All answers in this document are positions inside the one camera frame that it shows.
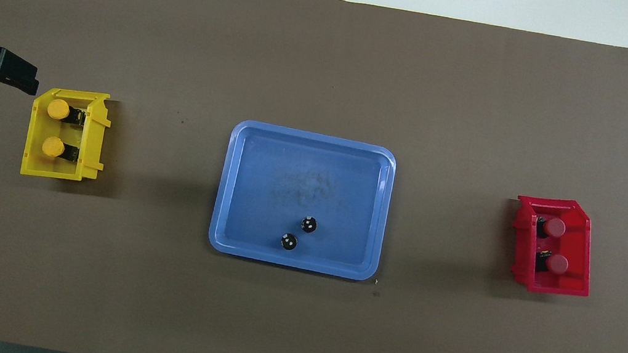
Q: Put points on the black cylindrical knob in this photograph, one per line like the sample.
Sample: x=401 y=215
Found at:
x=309 y=224
x=289 y=241

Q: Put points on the yellow plastic bin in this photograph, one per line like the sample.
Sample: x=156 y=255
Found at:
x=94 y=150

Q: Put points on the red plastic bin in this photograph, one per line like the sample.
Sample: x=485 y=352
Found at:
x=574 y=246

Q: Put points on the brown table mat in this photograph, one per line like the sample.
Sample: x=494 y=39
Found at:
x=333 y=48

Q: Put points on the yellow push button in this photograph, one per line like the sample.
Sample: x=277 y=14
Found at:
x=52 y=147
x=57 y=109

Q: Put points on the blue plastic tray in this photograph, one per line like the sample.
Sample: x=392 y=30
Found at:
x=304 y=200

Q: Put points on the red push button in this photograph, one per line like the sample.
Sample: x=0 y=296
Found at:
x=557 y=263
x=554 y=227

